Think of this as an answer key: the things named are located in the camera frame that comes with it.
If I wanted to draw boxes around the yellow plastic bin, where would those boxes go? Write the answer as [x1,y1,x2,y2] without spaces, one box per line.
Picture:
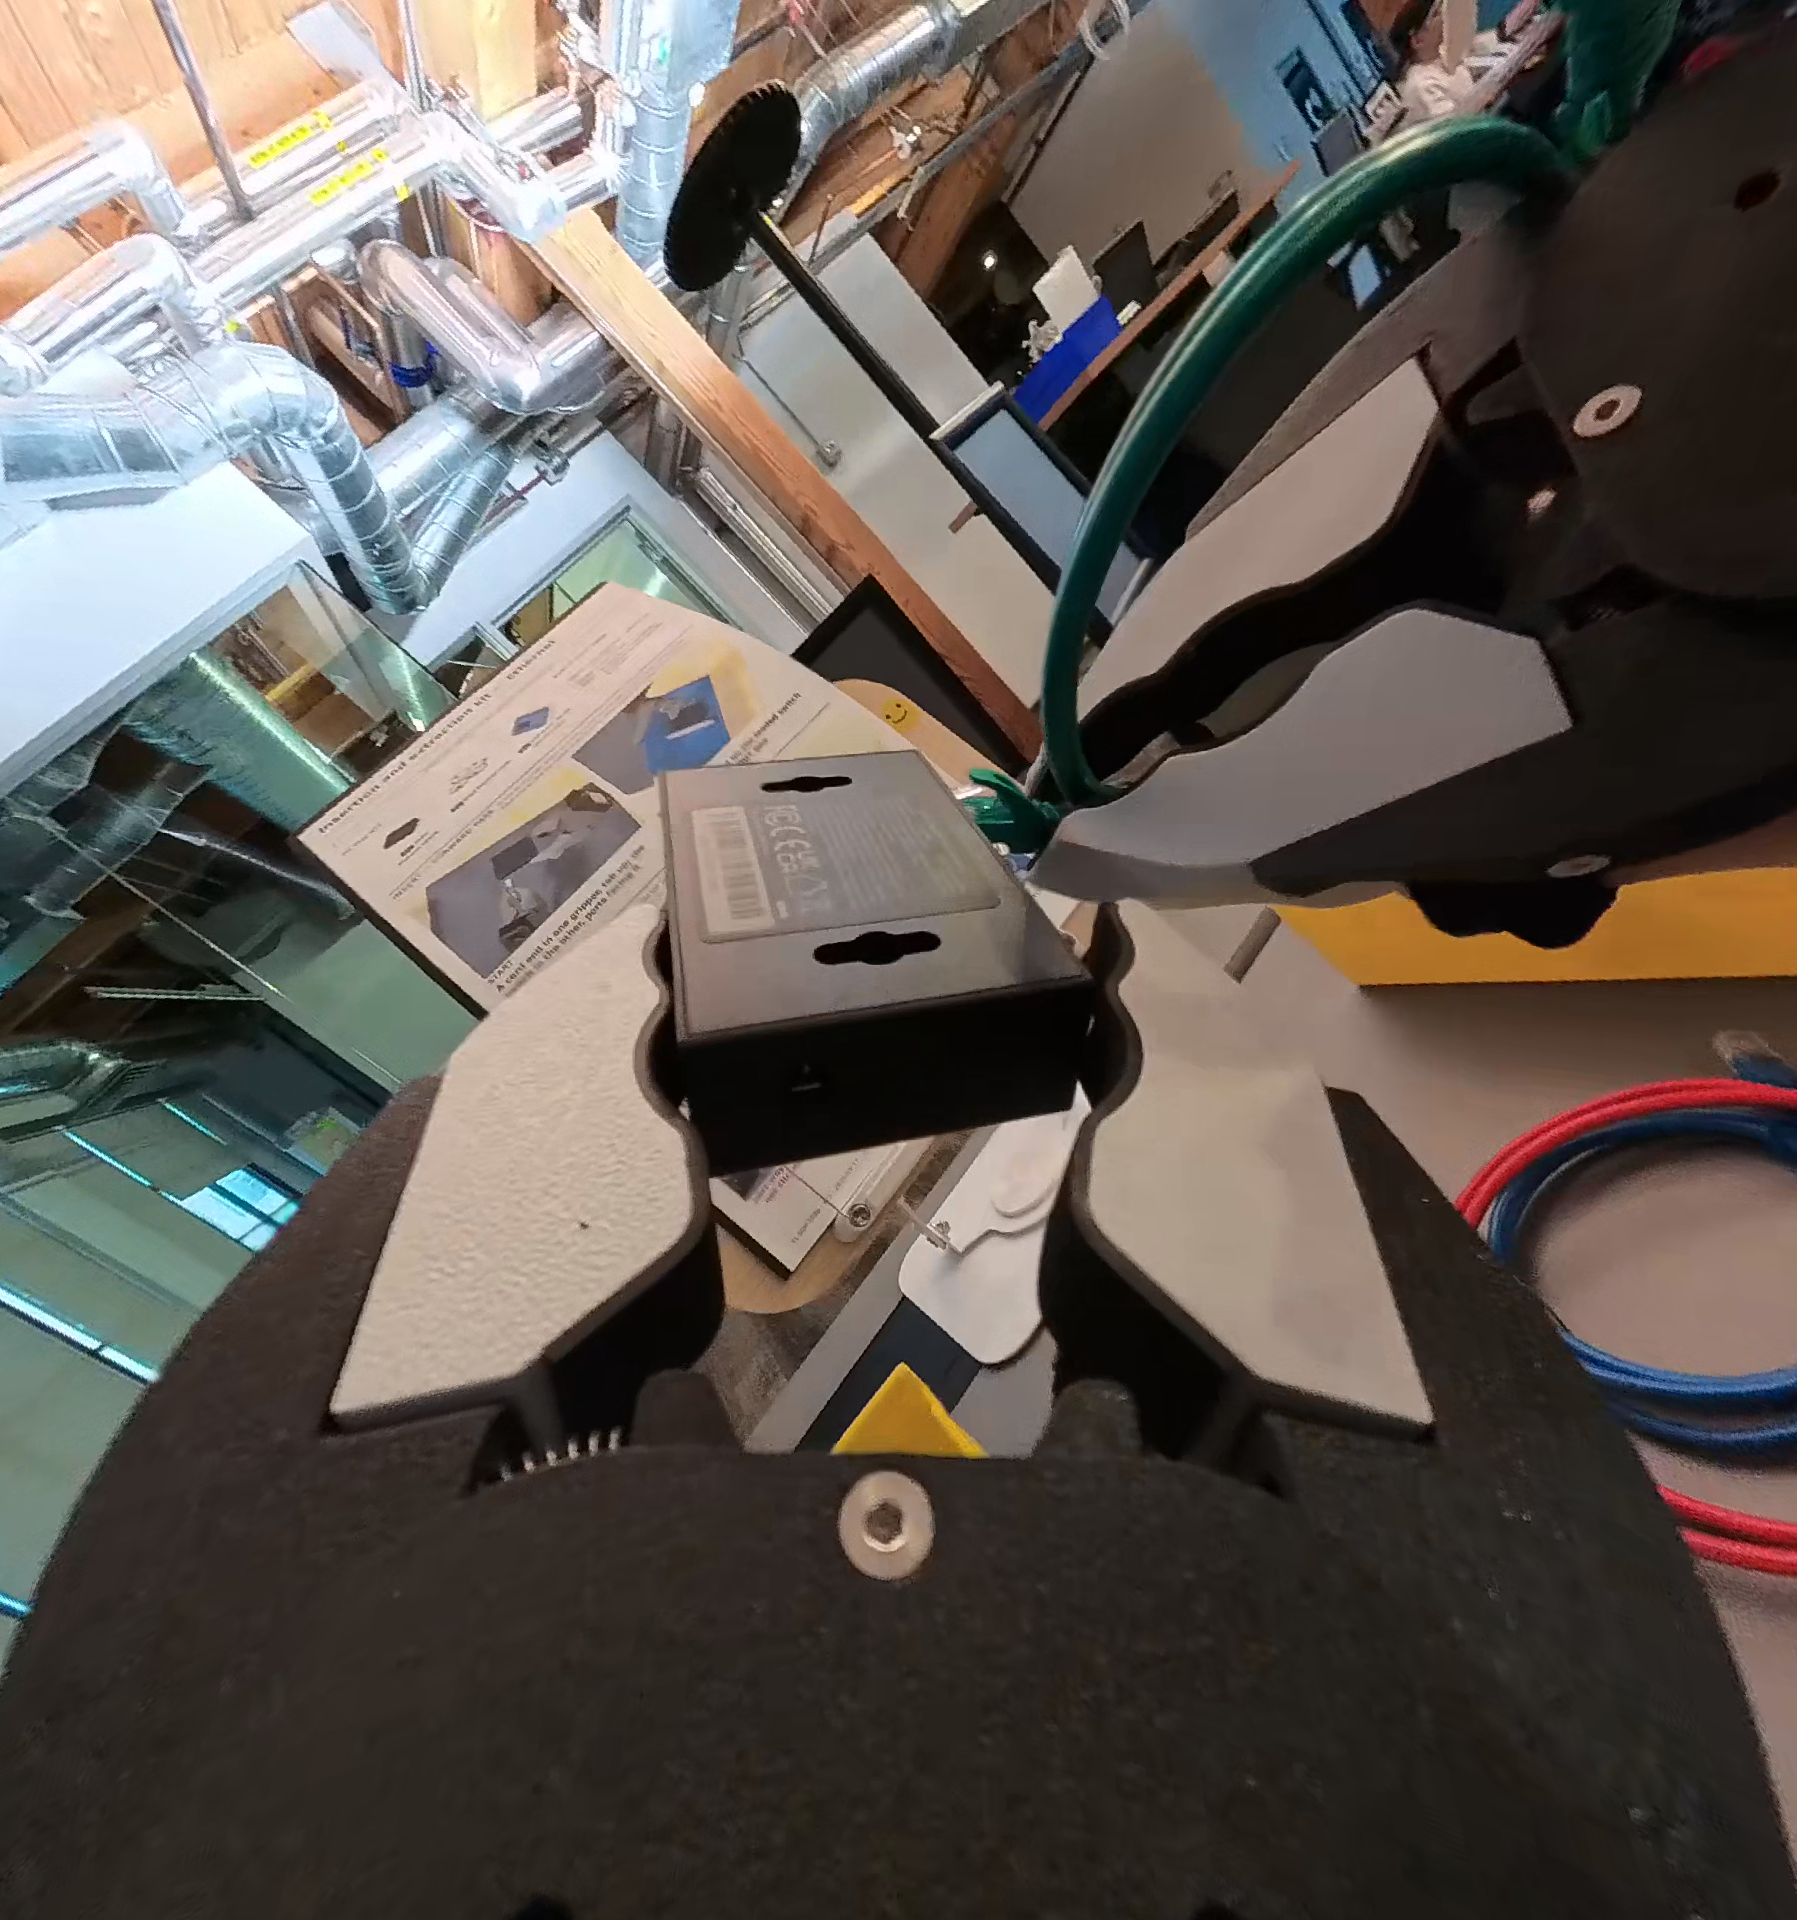
[1348,866,1797,991]
[833,1361,985,1460]

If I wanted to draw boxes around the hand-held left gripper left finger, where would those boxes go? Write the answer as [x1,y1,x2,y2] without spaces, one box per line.
[327,905,728,1442]

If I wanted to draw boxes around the printed instruction sheet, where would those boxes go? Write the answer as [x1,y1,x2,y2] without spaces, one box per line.
[290,583,989,1278]

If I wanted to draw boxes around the black network switch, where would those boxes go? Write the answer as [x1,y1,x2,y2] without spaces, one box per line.
[655,749,1098,1179]

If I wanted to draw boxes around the red ethernet cable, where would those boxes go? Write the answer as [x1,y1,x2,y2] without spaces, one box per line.
[1454,1080,1797,1587]

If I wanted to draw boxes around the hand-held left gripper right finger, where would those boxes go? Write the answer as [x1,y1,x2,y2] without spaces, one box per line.
[1037,897,1441,1445]

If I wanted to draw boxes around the blue storage box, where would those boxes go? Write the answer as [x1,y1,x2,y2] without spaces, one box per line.
[1014,293,1129,424]

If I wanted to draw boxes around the black flat screen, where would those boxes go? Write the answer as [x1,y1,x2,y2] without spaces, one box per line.
[795,575,1037,770]

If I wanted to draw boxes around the green ethernet cable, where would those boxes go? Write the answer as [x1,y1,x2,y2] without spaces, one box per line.
[970,0,1687,860]

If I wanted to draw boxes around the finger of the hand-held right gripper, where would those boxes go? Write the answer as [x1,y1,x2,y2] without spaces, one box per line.
[1029,605,1575,905]
[1062,348,1502,784]

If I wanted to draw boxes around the blue ethernet cable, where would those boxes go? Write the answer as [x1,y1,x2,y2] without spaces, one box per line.
[1483,1032,1797,1454]

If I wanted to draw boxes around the black floor lamp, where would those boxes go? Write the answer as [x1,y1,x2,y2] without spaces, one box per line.
[663,82,1064,589]

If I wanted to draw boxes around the computer monitor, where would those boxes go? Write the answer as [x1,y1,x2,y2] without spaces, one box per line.
[930,386,1147,605]

